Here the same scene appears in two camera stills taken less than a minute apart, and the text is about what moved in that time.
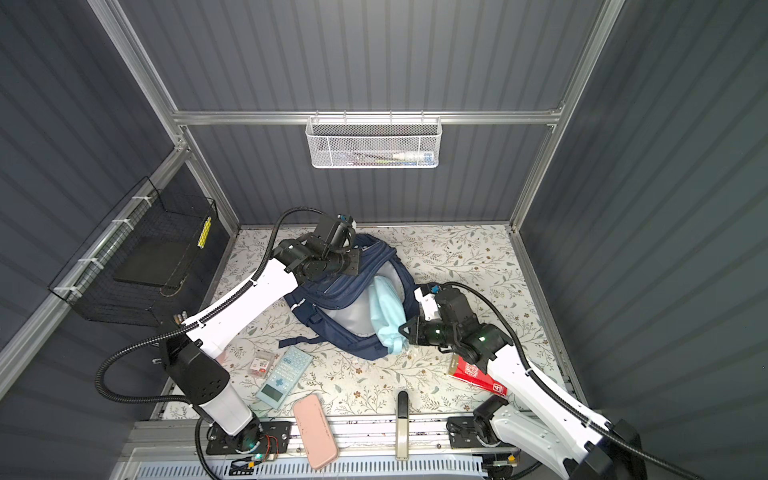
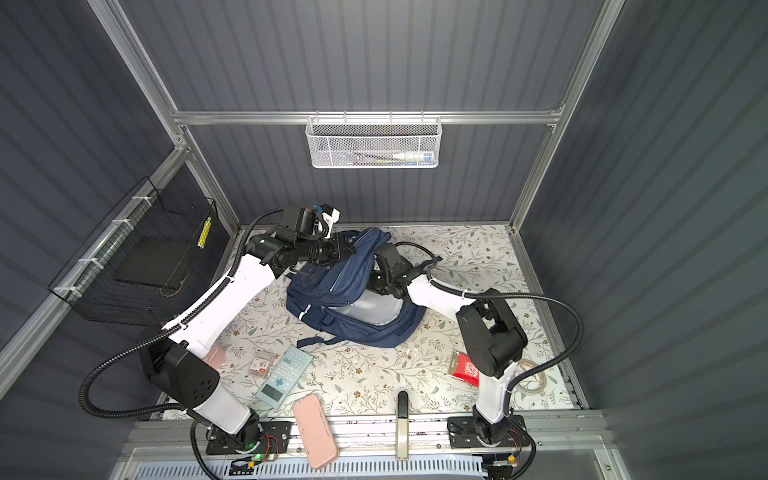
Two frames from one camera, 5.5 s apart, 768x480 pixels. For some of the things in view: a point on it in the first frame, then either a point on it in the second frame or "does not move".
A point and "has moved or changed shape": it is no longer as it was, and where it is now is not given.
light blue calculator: [284, 377] does not move
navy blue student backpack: [340, 313] has moved or changed shape
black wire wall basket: [140, 266] does not move
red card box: [475, 374] does not move
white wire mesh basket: [373, 142] does not move
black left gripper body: [344, 263] -> [320, 250]
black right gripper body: [433, 331] -> [381, 282]
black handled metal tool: [402, 426] does not move
